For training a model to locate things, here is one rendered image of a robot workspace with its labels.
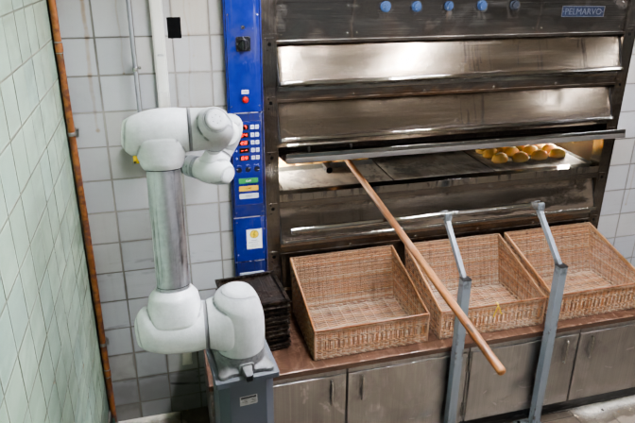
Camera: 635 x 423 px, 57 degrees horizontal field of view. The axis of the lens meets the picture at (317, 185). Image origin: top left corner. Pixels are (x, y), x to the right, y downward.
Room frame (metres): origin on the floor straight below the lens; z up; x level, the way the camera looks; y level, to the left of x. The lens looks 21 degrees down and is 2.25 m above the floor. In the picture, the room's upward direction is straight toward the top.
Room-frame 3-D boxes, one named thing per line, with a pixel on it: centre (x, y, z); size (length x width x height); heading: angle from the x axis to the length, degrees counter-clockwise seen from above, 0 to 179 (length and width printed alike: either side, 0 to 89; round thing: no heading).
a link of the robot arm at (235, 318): (1.62, 0.26, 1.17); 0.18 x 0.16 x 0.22; 103
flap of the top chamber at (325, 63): (2.86, -0.69, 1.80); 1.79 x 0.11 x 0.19; 105
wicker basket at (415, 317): (2.45, -0.19, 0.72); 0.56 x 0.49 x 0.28; 106
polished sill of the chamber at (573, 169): (2.88, -0.68, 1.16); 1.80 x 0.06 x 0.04; 105
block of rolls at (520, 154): (3.43, -1.13, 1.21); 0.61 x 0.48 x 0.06; 15
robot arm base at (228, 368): (1.60, 0.24, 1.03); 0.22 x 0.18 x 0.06; 19
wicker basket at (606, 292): (2.76, -1.35, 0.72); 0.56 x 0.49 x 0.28; 105
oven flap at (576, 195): (2.86, -0.69, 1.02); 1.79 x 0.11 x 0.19; 105
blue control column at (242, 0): (3.48, 0.57, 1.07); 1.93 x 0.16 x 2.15; 15
